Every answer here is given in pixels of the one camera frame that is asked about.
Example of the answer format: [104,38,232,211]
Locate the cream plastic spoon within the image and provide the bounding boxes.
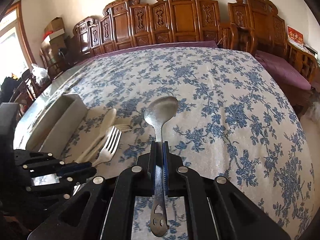
[75,108,117,163]

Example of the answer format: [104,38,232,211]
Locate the blue floral tablecloth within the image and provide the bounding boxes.
[49,47,318,239]

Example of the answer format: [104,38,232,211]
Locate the wooden armchair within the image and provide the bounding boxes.
[217,23,258,56]

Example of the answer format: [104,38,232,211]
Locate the metal spoon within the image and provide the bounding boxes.
[144,96,178,237]

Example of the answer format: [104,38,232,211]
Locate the purple bench cushion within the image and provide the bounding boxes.
[83,41,218,63]

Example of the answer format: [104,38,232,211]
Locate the stacked cardboard boxes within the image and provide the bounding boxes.
[40,17,67,68]

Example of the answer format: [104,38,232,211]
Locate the red calendar card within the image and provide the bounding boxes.
[287,26,304,47]

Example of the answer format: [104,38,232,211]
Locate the carved wooden long bench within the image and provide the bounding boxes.
[73,0,221,58]

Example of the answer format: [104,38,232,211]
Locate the purple side cushion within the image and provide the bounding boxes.
[255,50,311,90]

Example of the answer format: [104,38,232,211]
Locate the white plastic bag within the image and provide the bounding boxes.
[31,63,50,87]

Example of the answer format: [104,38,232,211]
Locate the dark wooden chair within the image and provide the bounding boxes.
[9,69,40,103]

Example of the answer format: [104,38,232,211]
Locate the carved wooden side bench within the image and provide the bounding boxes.
[228,0,317,106]

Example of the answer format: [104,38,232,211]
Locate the cream plastic fork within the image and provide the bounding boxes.
[82,123,133,162]

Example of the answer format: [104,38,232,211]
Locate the grey metal utensil tray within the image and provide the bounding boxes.
[14,94,87,157]

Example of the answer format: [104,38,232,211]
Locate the window with wooden frame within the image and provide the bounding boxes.
[1,1,36,81]

